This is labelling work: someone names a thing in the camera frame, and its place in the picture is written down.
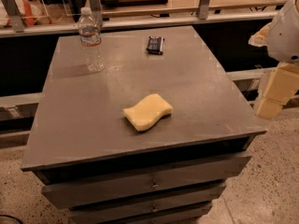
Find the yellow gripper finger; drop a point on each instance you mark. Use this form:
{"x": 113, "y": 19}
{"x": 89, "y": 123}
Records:
{"x": 260, "y": 38}
{"x": 276, "y": 91}

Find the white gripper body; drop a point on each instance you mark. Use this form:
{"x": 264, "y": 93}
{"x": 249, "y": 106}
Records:
{"x": 285, "y": 36}

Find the clear plastic water bottle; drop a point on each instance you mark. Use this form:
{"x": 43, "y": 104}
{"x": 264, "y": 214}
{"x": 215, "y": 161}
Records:
{"x": 90, "y": 39}

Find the dark snack bar packet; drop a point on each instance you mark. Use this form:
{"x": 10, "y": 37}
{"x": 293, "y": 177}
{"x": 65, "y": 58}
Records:
{"x": 156, "y": 45}

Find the yellow sponge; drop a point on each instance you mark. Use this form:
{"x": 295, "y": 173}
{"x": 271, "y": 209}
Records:
{"x": 147, "y": 112}

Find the grey drawer cabinet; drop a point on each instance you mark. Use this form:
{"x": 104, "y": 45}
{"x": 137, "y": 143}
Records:
{"x": 151, "y": 139}

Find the bottom drawer front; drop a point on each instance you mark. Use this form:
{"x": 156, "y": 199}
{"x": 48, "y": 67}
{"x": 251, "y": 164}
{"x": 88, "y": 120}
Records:
{"x": 169, "y": 215}

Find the middle drawer with knob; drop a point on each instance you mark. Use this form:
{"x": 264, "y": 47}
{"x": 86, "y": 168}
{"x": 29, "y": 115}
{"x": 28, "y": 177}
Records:
{"x": 147, "y": 204}

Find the drawer with knob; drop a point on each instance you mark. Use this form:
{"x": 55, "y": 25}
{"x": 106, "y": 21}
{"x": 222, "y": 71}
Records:
{"x": 126, "y": 184}
{"x": 147, "y": 204}

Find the white orange plastic bag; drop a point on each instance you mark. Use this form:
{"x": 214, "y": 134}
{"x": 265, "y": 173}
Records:
{"x": 30, "y": 13}

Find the top drawer with knob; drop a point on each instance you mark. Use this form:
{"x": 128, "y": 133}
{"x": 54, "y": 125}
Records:
{"x": 126, "y": 184}

